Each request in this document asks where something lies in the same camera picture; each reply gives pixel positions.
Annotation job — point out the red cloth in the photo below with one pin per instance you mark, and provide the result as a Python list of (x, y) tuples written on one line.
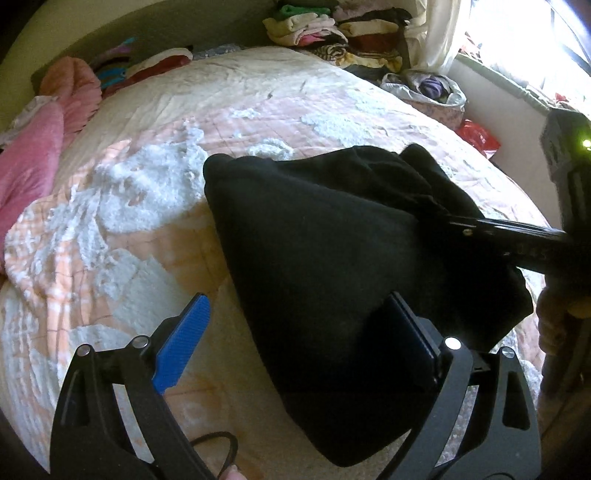
[(157, 69)]

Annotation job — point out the person's right hand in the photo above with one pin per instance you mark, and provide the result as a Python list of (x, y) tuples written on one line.
[(551, 323)]

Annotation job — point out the white curtain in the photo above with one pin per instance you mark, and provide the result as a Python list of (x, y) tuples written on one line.
[(445, 32)]

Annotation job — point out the black sweater with orange patches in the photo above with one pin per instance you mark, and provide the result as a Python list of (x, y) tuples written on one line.
[(323, 254)]

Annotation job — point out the clear plastic bag of clothes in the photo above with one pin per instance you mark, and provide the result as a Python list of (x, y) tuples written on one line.
[(429, 87)]

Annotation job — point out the person's left hand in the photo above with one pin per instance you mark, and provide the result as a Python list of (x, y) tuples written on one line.
[(233, 474)]

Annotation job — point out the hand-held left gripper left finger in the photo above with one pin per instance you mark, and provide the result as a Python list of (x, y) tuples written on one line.
[(184, 341)]

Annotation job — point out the red plastic bag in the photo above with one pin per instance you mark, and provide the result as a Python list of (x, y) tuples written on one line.
[(478, 138)]

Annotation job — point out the pink duvet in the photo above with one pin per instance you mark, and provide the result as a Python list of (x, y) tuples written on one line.
[(32, 152)]

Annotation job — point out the white cloth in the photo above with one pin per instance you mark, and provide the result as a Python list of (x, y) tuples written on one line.
[(152, 55)]

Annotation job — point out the pink and white quilt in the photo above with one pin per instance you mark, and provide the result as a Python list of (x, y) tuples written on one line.
[(138, 207)]

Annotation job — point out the bright window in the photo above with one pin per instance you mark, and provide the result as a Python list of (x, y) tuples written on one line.
[(531, 37)]

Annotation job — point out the grey-green headboard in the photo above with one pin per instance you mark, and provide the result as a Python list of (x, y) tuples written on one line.
[(161, 23)]

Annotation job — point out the striped colourful cloth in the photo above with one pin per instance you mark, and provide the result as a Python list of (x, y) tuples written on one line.
[(115, 69)]

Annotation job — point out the grey-blue patterned cloth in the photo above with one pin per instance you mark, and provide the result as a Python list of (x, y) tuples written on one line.
[(217, 51)]

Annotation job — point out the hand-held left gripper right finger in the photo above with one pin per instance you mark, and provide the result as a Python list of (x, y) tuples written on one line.
[(415, 346)]

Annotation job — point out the pile of folded clothes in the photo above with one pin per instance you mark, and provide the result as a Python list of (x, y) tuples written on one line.
[(323, 27)]

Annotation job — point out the pale lilac cloth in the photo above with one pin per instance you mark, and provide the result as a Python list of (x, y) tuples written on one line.
[(27, 113)]

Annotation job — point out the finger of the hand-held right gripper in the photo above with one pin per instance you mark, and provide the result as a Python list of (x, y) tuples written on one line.
[(508, 230), (540, 258)]

